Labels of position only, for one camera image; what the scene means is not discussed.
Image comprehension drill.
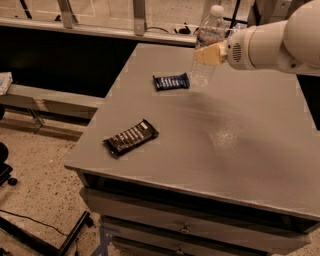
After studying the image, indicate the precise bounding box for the metal railing frame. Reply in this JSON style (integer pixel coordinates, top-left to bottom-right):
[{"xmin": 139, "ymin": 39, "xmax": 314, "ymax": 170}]
[{"xmin": 0, "ymin": 0, "xmax": 320, "ymax": 48}]

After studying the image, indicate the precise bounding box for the black office chair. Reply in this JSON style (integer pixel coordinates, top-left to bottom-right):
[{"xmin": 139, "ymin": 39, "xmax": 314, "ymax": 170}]
[{"xmin": 0, "ymin": 104, "xmax": 19, "ymax": 188}]

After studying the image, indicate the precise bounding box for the black floor cable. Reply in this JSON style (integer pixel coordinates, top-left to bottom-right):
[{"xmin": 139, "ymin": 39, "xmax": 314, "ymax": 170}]
[{"xmin": 0, "ymin": 208, "xmax": 70, "ymax": 238}]

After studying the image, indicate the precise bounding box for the grey side bench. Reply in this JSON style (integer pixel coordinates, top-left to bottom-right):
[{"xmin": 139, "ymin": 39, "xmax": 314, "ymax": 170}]
[{"xmin": 0, "ymin": 72, "xmax": 103, "ymax": 131}]

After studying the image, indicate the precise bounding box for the black rxbar wrapper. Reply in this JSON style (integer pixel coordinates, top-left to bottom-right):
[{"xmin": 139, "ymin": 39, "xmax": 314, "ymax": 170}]
[{"xmin": 103, "ymin": 119, "xmax": 159, "ymax": 157}]

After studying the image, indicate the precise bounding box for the clear plastic water bottle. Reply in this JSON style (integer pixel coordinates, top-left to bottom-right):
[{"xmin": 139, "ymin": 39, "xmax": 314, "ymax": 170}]
[{"xmin": 190, "ymin": 5, "xmax": 226, "ymax": 87}]

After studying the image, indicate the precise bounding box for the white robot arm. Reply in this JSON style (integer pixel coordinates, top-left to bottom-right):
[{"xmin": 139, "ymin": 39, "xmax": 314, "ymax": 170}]
[{"xmin": 195, "ymin": 0, "xmax": 320, "ymax": 76}]

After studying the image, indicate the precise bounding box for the black stand base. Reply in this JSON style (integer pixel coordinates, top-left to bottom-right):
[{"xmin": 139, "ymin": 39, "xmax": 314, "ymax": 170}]
[{"xmin": 0, "ymin": 210, "xmax": 95, "ymax": 256}]

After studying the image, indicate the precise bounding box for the grey drawer cabinet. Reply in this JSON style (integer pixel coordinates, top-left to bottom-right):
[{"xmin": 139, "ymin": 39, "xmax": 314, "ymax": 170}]
[{"xmin": 65, "ymin": 44, "xmax": 320, "ymax": 256}]

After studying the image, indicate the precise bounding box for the blue rxbar wrapper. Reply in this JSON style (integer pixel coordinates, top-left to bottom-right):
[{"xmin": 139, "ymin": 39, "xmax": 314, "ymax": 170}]
[{"xmin": 153, "ymin": 73, "xmax": 190, "ymax": 91}]

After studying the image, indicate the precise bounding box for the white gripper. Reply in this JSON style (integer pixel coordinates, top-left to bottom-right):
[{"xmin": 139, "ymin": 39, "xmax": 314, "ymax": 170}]
[{"xmin": 195, "ymin": 27, "xmax": 256, "ymax": 70}]

